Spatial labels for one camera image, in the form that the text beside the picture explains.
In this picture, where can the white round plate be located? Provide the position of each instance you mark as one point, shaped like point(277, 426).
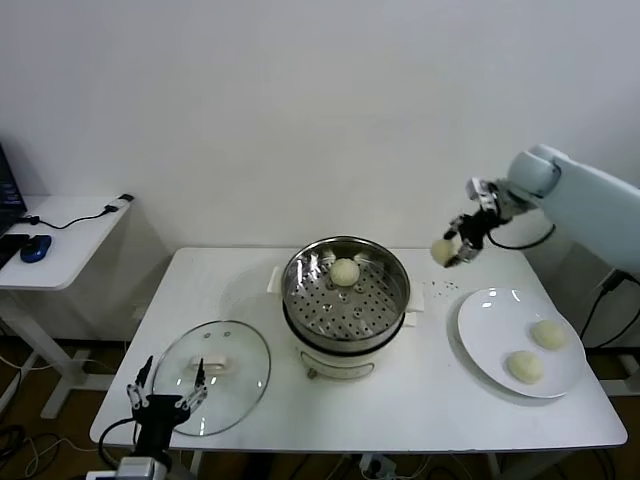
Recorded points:
point(490, 325)

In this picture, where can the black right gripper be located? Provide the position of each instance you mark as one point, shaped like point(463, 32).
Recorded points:
point(475, 227)

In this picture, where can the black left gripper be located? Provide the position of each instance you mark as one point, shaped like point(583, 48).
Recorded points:
point(160, 415)

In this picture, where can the white steamed baozi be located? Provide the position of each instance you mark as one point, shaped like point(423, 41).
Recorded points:
point(343, 271)
point(525, 367)
point(441, 251)
point(548, 334)

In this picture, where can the white side table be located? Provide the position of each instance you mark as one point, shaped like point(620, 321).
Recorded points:
point(70, 250)

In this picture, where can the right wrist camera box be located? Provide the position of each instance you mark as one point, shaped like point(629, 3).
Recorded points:
point(479, 190)

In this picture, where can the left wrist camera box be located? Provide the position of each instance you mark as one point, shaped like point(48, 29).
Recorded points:
point(102, 475)

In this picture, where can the black flat device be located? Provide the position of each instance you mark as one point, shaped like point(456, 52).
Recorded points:
point(12, 243)

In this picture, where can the white table leg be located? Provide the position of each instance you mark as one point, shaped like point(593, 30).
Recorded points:
point(196, 467)
point(494, 467)

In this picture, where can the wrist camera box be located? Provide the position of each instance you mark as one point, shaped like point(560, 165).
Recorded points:
point(102, 475)
point(479, 190)

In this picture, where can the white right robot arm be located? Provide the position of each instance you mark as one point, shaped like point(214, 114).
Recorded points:
point(590, 200)

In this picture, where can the white electric cooker pot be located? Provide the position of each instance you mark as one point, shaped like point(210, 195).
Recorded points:
point(340, 367)

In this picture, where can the white power strip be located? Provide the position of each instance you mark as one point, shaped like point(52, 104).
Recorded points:
point(372, 465)

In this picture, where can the stainless steel steamer basket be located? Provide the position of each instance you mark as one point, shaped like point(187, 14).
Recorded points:
point(380, 300)

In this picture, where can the blue computer mouse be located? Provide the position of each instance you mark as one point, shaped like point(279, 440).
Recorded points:
point(36, 249)

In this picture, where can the black laptop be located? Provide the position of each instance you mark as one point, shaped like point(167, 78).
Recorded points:
point(10, 195)

